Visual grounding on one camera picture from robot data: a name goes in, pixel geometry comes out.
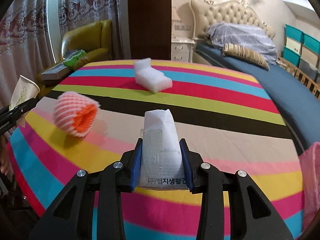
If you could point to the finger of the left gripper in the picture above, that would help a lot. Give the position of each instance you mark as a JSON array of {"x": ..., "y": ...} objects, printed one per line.
[{"x": 9, "y": 118}]

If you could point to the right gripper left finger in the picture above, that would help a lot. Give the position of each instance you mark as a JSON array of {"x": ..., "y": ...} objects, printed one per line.
[{"x": 91, "y": 199}]

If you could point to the white paper cup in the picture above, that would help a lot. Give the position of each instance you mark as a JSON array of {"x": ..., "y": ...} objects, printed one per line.
[{"x": 25, "y": 89}]

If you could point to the pink orange foam net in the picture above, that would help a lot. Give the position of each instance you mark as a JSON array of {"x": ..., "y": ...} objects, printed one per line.
[{"x": 75, "y": 113}]

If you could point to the white tissue pack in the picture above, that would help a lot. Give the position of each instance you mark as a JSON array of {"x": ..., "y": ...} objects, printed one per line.
[{"x": 161, "y": 162}]

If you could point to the white foam sheet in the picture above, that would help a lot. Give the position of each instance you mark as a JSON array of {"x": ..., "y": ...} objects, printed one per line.
[{"x": 148, "y": 77}]

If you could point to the pink trash bin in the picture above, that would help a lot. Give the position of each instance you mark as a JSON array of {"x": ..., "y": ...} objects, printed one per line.
[{"x": 309, "y": 162}]

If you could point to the lace patterned curtain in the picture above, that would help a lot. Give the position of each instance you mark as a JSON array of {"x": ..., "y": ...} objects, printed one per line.
[{"x": 28, "y": 27}]

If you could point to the book on armchair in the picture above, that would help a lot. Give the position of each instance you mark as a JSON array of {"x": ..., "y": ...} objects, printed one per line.
[{"x": 55, "y": 72}]

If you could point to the striped colourful tablecloth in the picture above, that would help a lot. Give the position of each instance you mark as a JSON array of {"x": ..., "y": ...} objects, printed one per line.
[{"x": 100, "y": 111}]

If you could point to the yellow leather armchair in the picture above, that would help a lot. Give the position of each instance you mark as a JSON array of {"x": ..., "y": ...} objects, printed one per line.
[{"x": 95, "y": 39}]

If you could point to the blue bed mattress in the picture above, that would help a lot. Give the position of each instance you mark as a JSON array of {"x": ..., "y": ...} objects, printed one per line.
[{"x": 297, "y": 105}]

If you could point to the striped brown pillow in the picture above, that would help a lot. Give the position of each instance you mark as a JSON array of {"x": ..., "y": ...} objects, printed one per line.
[{"x": 245, "y": 54}]

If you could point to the stacked storage boxes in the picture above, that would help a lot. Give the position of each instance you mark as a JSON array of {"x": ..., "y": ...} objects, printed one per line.
[{"x": 302, "y": 50}]

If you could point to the dark wooden door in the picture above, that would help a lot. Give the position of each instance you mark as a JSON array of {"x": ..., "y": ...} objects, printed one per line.
[{"x": 150, "y": 29}]

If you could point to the white nightstand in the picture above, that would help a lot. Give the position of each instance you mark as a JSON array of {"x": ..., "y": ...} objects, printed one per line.
[{"x": 182, "y": 49}]

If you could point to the striped blue duvet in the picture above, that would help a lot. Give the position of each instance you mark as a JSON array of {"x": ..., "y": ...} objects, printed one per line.
[{"x": 248, "y": 36}]

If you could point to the beige tufted headboard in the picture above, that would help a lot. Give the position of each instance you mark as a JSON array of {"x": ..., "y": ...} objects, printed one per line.
[{"x": 206, "y": 13}]

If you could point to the wooden crib rail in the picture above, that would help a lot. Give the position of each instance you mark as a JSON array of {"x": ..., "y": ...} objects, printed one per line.
[{"x": 299, "y": 75}]

